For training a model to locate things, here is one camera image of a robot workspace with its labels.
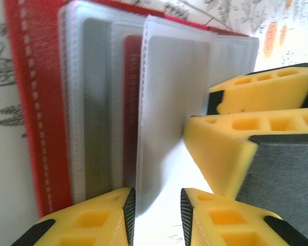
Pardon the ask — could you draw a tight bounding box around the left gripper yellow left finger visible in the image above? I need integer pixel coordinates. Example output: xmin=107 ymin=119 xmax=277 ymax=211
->
xmin=10 ymin=187 xmax=137 ymax=246

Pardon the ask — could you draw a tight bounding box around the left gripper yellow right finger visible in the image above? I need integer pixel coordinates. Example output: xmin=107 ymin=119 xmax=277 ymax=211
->
xmin=180 ymin=188 xmax=308 ymax=246

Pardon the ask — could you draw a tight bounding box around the black VIP card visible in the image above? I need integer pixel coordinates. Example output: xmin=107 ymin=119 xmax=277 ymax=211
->
xmin=81 ymin=17 xmax=113 ymax=195

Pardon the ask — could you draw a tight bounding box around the red leather card holder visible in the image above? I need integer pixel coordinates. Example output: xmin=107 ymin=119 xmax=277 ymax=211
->
xmin=2 ymin=0 xmax=260 ymax=218

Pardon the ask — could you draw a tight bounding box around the pale grey card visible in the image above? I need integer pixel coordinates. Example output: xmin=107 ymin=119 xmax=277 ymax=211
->
xmin=143 ymin=34 xmax=213 ymax=144

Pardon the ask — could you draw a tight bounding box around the red VIP card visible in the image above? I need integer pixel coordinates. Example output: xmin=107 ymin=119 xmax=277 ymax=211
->
xmin=122 ymin=34 xmax=146 ymax=189

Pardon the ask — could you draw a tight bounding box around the floral print table sheet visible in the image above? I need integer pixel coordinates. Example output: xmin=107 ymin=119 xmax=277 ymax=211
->
xmin=0 ymin=0 xmax=308 ymax=246

